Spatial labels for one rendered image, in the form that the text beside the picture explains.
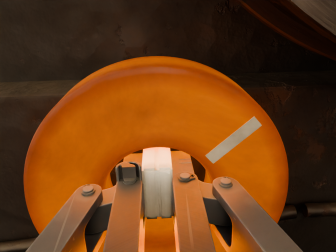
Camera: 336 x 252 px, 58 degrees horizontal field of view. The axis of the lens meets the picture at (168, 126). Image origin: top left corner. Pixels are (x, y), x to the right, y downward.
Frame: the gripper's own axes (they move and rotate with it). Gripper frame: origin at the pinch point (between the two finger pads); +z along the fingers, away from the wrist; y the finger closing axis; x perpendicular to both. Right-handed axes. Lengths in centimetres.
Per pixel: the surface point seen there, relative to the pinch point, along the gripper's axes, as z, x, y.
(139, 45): 12.5, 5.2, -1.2
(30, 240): 5.4, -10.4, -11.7
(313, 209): 5.0, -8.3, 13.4
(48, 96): 7.0, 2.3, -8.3
